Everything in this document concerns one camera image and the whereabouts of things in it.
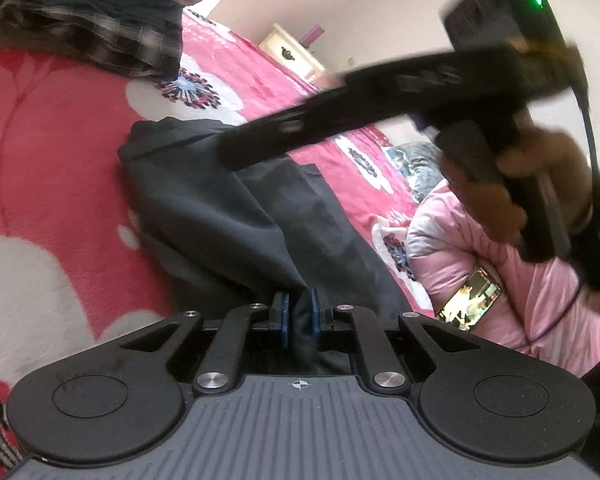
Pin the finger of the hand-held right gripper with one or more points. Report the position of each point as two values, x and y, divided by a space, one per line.
250 145

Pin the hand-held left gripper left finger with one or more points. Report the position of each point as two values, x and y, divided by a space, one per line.
285 320

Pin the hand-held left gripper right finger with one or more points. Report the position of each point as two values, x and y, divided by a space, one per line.
315 317

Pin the black pants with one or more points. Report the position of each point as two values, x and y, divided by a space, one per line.
220 220

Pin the person's right hand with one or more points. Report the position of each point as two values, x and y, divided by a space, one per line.
565 160

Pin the blue patterned cloth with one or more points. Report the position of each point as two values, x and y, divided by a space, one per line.
415 165

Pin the cream nightstand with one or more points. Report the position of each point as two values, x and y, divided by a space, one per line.
287 52

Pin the purple cup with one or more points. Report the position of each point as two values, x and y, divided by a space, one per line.
311 35

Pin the smartphone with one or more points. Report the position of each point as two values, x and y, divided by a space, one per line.
470 300

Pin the red floral blanket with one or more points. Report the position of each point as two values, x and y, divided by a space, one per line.
55 150

